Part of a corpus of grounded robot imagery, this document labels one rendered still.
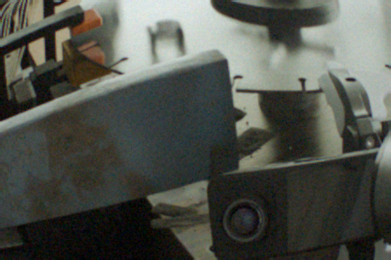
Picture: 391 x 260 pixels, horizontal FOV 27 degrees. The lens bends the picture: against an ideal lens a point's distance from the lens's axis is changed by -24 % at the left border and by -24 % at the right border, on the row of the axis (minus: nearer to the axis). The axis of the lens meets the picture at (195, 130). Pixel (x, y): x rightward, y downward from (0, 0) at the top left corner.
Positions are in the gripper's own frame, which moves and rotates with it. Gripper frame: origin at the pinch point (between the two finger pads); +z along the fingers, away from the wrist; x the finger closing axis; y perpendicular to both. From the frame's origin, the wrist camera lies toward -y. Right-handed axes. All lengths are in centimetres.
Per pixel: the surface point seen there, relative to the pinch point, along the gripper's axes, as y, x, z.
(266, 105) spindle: -1.9, 6.4, 15.5
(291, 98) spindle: -0.2, 6.6, 13.7
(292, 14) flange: 0.4, 12.3, 6.9
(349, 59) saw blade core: 3.0, 8.2, 1.0
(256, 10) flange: -2.3, 12.7, 7.6
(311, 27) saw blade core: 1.4, 11.1, 5.7
